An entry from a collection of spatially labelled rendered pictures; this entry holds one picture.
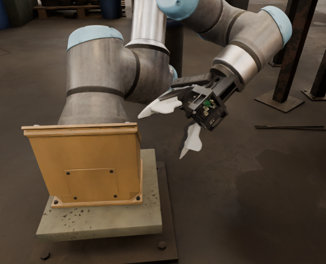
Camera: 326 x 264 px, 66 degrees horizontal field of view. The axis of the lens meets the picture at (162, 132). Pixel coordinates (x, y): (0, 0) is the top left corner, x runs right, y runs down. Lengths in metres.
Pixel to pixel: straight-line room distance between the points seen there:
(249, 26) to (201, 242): 0.59
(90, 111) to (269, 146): 0.84
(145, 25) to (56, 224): 0.62
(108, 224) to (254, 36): 0.56
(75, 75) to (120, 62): 0.12
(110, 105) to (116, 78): 0.08
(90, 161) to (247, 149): 0.73
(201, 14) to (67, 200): 0.57
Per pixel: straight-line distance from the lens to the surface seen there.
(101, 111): 0.61
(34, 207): 0.99
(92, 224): 0.72
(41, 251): 0.85
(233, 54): 0.55
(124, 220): 0.71
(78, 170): 0.67
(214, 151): 1.12
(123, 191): 0.71
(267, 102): 1.57
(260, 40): 0.57
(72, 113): 0.64
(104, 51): 0.68
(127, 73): 0.70
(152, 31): 0.83
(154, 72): 0.77
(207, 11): 0.58
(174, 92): 0.53
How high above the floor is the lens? 0.69
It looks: 35 degrees down
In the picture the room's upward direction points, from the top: straight up
